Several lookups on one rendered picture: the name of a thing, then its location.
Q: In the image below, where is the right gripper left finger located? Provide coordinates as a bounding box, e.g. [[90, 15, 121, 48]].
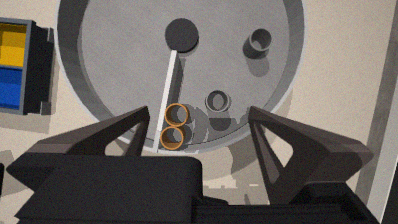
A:
[[24, 106, 150, 156]]

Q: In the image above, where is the grey metal bushing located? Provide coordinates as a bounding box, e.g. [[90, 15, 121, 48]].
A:
[[242, 27, 273, 59], [205, 89, 229, 113]]

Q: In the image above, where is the yellow bin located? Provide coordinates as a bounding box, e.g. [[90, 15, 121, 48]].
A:
[[0, 24, 27, 67]]

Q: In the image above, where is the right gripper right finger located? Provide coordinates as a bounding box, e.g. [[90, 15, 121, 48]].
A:
[[248, 106, 374, 204]]

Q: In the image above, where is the blue bin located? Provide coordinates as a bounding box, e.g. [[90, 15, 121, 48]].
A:
[[0, 67, 22, 109]]

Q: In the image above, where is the bronze bushing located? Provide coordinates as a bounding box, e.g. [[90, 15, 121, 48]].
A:
[[164, 103, 190, 127], [160, 125, 186, 150]]

